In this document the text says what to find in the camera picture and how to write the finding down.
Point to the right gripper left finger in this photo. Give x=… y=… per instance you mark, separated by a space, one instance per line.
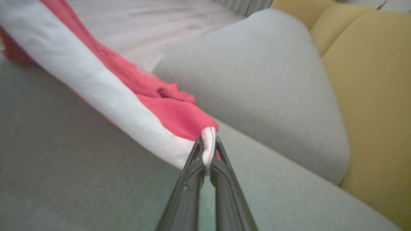
x=184 y=202

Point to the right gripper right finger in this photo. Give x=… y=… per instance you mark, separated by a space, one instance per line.
x=231 y=205

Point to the red shorts with white band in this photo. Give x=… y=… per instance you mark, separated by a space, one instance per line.
x=96 y=80

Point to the large grey sofa seat cushion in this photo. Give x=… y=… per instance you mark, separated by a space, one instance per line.
x=80 y=160

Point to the small grey sofa cushion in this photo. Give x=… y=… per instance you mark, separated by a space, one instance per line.
x=257 y=80

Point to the grey curtain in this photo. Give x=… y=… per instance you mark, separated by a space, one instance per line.
x=247 y=5

